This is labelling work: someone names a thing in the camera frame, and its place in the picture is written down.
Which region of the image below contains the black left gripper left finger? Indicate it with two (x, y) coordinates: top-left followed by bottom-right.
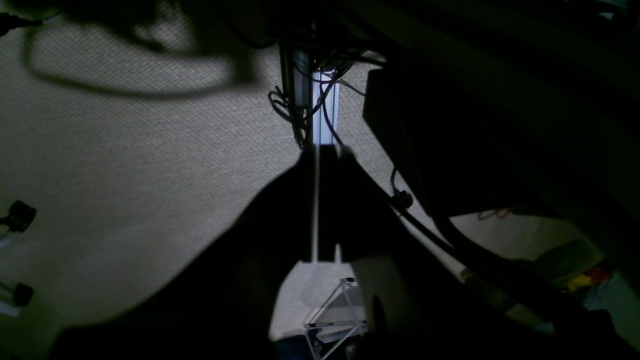
(55, 150), (316, 360)

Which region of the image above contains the aluminium frame post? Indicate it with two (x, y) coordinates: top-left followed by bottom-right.
(290, 49), (343, 149)

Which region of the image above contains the black cable bundle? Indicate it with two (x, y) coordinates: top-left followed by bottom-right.
(268, 45), (386, 151)

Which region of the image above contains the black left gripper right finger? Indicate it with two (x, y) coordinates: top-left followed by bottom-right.
(318, 145), (590, 360)

